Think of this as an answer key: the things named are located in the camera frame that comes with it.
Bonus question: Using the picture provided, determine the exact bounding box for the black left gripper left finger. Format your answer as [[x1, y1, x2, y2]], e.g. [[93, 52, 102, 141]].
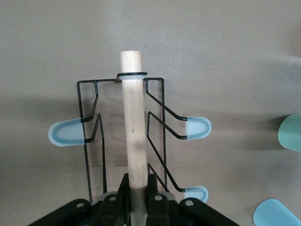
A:
[[28, 173, 132, 226]]

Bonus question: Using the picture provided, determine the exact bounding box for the light blue plastic cup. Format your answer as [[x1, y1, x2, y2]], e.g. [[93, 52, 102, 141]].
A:
[[253, 199, 301, 226]]

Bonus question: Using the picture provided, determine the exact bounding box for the black wire cup holder rack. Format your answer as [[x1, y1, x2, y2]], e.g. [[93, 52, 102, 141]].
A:
[[48, 50, 212, 226]]

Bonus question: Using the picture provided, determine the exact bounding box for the pale green plastic cup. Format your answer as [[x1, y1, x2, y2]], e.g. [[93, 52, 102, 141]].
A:
[[278, 113, 301, 153]]

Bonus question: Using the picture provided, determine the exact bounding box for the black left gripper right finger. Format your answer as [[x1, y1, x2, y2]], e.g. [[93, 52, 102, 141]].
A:
[[147, 173, 238, 226]]

